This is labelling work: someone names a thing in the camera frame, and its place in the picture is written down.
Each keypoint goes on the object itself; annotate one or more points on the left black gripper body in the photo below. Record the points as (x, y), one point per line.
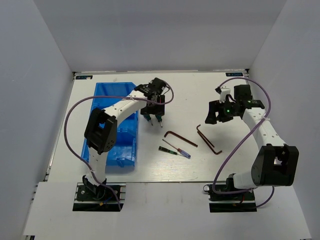
(155, 108)

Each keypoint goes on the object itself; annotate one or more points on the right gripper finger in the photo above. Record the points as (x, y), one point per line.
(211, 116)
(222, 116)

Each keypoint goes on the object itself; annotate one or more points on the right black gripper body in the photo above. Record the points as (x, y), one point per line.
(229, 107)

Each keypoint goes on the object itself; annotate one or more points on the long brown hex key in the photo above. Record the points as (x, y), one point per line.
(181, 138)

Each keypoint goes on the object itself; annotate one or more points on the teal handled small screwdriver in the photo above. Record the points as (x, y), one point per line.
(148, 118)

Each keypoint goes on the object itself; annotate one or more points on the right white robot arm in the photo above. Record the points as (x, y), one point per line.
(276, 162)

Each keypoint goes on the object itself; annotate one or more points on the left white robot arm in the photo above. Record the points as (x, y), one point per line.
(143, 95)

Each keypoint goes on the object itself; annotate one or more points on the brown hex key upper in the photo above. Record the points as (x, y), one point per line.
(208, 142)

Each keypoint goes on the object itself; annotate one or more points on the right table logo sticker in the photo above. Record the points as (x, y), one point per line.
(234, 74)

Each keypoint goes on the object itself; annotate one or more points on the table logo sticker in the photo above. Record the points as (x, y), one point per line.
(234, 74)
(83, 77)

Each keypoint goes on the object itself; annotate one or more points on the brown hex key lower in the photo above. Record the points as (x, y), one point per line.
(213, 149)

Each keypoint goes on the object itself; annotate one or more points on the left table logo sticker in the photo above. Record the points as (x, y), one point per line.
(83, 77)

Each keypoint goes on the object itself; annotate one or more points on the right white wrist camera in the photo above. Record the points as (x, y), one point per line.
(223, 93)

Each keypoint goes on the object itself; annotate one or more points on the black green handled screwdriver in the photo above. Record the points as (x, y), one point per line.
(166, 150)

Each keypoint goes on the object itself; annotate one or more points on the red blue handled screwdriver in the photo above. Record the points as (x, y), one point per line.
(182, 152)

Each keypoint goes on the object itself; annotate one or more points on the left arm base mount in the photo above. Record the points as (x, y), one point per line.
(88, 193)

